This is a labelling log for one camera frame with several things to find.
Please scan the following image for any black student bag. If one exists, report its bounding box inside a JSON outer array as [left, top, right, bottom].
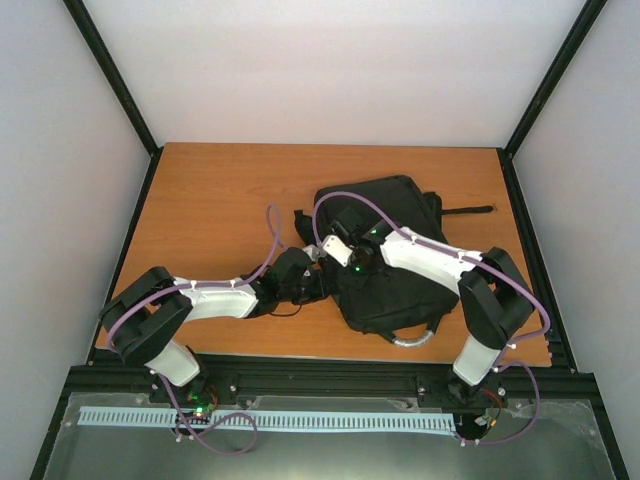
[[294, 175, 470, 348]]

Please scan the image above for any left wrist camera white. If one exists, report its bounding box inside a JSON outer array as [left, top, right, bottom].
[[303, 245, 325, 262]]

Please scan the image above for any right black frame post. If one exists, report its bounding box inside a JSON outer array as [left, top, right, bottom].
[[502, 0, 609, 156]]

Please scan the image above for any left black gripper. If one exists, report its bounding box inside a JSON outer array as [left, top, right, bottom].
[[280, 269, 336, 306]]

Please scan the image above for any left black frame post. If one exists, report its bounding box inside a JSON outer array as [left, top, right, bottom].
[[62, 0, 164, 166]]

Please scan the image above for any black frame post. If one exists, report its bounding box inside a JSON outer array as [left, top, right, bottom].
[[502, 0, 609, 156], [62, 0, 164, 166]]

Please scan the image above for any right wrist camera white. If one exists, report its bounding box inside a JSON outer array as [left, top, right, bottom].
[[321, 235, 353, 267]]

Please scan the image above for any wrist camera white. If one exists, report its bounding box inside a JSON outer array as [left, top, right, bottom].
[[303, 245, 325, 262], [321, 235, 353, 267]]

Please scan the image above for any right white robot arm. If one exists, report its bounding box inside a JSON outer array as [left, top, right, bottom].
[[320, 213, 550, 405]]

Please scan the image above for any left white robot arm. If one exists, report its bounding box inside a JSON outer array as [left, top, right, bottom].
[[99, 245, 328, 403]]

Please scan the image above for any black aluminium rail base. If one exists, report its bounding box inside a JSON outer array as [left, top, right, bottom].
[[64, 349, 601, 416]]

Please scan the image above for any light blue cable duct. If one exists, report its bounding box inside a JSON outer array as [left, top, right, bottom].
[[77, 406, 455, 435]]

